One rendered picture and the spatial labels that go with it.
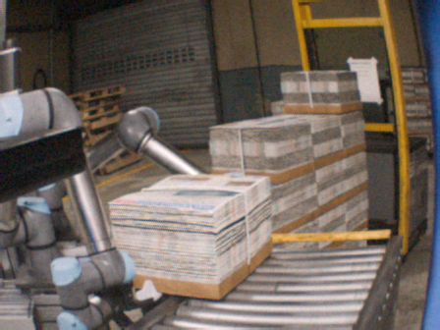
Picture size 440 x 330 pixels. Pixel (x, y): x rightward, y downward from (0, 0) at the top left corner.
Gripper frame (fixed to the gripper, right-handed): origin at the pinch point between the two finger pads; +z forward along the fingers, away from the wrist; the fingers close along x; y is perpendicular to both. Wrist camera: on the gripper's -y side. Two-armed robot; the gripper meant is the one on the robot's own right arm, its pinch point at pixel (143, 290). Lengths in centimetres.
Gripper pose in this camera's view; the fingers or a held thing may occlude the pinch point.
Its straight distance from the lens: 142.5
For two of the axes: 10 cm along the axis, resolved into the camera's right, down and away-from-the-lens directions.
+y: -1.0, -9.8, -1.7
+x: -9.1, 0.2, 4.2
